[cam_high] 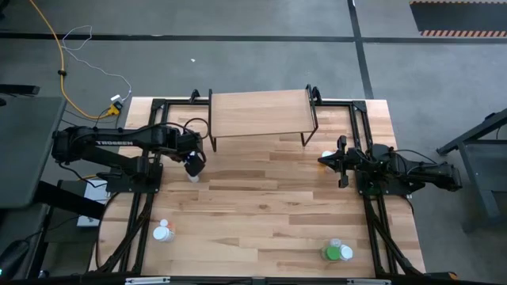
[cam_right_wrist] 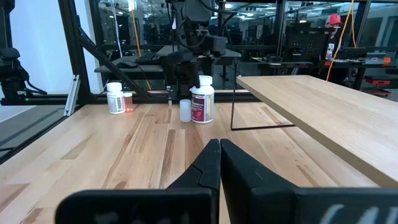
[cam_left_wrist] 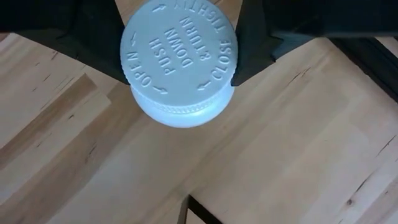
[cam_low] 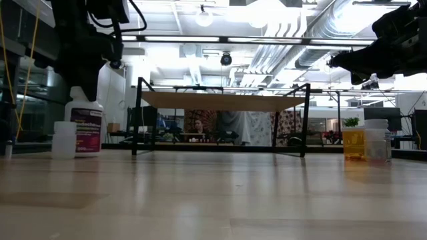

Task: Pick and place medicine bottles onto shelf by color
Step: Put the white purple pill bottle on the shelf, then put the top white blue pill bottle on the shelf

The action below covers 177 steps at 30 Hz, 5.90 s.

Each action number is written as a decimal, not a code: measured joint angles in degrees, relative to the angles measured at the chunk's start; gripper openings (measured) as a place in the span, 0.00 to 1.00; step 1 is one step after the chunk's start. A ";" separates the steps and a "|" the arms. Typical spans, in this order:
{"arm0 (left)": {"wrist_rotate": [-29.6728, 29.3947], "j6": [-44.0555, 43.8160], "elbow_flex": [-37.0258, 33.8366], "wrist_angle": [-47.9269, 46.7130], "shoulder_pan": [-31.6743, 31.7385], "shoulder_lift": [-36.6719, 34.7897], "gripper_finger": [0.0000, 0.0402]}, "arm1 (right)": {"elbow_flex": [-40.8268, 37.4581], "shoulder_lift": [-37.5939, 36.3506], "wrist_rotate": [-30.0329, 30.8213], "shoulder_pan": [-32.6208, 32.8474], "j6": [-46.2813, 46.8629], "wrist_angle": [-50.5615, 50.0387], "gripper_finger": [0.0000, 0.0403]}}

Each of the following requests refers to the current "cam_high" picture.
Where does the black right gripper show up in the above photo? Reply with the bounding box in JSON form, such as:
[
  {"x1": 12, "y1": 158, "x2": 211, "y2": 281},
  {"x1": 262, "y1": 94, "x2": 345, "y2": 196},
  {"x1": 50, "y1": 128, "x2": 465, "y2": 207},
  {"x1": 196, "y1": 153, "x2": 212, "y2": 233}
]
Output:
[{"x1": 318, "y1": 135, "x2": 372, "y2": 189}]

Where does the green-capped medicine bottle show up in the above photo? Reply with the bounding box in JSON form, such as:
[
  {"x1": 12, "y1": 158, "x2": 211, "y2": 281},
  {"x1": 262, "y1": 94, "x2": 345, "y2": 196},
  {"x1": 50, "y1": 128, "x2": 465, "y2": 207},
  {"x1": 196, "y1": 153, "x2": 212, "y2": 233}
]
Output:
[{"x1": 321, "y1": 245, "x2": 342, "y2": 263}]

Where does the wooden shelf with black legs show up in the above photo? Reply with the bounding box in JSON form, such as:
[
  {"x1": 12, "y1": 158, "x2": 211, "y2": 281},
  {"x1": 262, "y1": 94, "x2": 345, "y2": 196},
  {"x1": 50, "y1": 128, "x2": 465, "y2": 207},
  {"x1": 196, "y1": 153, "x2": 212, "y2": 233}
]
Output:
[{"x1": 208, "y1": 84, "x2": 322, "y2": 154}]

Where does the large white-capped bottle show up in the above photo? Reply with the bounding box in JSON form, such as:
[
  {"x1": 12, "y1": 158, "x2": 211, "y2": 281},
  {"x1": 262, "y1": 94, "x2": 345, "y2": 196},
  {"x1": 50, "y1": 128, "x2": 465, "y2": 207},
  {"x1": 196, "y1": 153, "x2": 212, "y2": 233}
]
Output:
[{"x1": 152, "y1": 226, "x2": 176, "y2": 243}]

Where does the white box device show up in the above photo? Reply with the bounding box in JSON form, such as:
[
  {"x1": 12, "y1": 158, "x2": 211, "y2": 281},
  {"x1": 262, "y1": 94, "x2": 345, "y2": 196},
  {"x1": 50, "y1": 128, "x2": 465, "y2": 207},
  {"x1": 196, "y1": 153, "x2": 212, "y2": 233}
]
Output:
[{"x1": 77, "y1": 180, "x2": 110, "y2": 229}]

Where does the black diagonal beam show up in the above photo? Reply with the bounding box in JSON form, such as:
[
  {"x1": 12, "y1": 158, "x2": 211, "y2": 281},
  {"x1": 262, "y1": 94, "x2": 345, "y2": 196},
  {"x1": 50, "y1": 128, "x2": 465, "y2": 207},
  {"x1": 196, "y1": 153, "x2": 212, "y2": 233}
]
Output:
[{"x1": 34, "y1": 180, "x2": 107, "y2": 221}]

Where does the black metal desk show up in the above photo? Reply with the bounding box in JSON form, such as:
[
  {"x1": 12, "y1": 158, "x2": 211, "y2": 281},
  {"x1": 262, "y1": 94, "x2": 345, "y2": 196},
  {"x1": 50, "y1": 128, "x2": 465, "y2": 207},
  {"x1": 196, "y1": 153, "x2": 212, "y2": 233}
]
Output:
[{"x1": 436, "y1": 107, "x2": 507, "y2": 234}]

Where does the black office desk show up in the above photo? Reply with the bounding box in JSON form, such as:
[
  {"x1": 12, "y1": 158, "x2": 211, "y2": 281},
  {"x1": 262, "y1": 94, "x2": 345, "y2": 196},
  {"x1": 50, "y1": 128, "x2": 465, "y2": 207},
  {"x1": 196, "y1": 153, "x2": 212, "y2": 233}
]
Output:
[{"x1": 0, "y1": 96, "x2": 67, "y2": 210}]

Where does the black hazard-striped floor mat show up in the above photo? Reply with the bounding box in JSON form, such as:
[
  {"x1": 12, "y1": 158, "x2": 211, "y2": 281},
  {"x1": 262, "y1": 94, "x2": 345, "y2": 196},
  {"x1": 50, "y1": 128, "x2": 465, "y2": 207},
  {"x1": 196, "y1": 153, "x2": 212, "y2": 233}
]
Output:
[{"x1": 409, "y1": 0, "x2": 507, "y2": 39}]

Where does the black rounded device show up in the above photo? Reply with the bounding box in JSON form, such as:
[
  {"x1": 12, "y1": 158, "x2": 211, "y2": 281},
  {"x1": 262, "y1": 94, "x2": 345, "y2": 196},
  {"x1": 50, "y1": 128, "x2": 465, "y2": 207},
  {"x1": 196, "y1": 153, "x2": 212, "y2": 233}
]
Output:
[{"x1": 0, "y1": 238, "x2": 31, "y2": 280}]

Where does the yellow extension cable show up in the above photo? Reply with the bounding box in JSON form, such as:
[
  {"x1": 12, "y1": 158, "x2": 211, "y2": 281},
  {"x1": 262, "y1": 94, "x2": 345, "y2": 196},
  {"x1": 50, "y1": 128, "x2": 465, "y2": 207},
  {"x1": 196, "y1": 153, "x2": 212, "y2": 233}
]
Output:
[{"x1": 28, "y1": 0, "x2": 121, "y2": 120}]

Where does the white cable with adapter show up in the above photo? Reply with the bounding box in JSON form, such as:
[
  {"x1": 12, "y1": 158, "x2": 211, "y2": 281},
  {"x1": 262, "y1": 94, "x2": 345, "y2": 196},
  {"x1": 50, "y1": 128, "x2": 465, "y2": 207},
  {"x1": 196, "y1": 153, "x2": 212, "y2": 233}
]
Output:
[{"x1": 61, "y1": 25, "x2": 133, "y2": 103}]

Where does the silver aluminium bracket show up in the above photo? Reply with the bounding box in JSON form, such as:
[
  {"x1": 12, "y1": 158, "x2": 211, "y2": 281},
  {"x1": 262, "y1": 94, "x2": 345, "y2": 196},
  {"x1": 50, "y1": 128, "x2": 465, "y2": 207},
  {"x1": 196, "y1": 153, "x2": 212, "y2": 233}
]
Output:
[
  {"x1": 347, "y1": 278, "x2": 392, "y2": 285},
  {"x1": 124, "y1": 276, "x2": 171, "y2": 285}
]

